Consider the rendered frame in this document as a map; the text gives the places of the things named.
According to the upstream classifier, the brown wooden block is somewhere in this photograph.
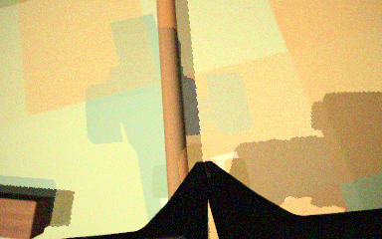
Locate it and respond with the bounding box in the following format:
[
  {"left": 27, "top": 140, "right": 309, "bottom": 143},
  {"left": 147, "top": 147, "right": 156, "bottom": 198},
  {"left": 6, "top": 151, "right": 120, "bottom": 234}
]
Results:
[{"left": 0, "top": 192, "right": 54, "bottom": 239}]

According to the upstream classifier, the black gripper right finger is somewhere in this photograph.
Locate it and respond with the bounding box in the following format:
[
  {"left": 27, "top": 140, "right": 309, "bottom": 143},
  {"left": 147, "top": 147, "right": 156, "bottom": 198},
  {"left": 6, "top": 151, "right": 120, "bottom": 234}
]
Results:
[{"left": 204, "top": 160, "right": 382, "bottom": 239}]

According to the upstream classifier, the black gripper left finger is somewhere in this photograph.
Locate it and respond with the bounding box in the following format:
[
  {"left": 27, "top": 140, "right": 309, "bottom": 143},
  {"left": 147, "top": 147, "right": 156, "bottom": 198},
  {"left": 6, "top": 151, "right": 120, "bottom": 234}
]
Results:
[{"left": 64, "top": 161, "right": 208, "bottom": 239}]

